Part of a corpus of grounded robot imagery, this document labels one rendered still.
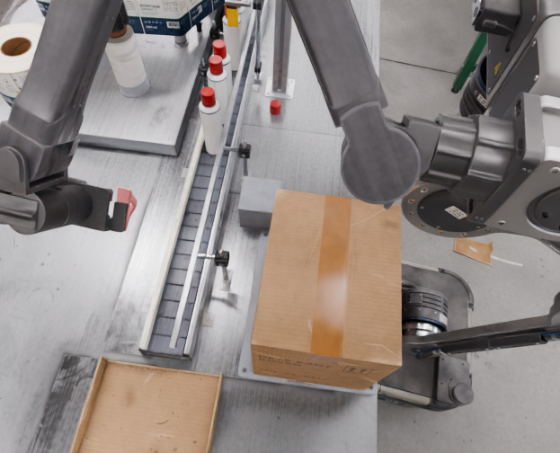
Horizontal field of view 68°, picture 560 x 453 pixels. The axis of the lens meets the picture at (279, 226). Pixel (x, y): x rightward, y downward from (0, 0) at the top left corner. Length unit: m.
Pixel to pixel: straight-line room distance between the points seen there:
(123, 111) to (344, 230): 0.79
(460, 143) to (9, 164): 0.49
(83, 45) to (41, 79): 0.06
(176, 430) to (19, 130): 0.65
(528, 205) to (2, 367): 1.02
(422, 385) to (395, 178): 1.30
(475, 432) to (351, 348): 1.32
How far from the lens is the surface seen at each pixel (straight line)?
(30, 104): 0.56
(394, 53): 3.01
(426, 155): 0.44
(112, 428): 1.00
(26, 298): 1.15
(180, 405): 0.97
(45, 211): 0.60
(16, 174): 0.57
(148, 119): 1.28
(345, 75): 0.44
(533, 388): 2.12
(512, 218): 0.51
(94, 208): 0.68
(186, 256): 1.01
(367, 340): 0.71
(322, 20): 0.44
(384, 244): 0.78
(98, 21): 0.52
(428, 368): 1.68
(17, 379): 1.10
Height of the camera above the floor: 1.79
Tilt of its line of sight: 61 degrees down
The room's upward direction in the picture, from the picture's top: 5 degrees clockwise
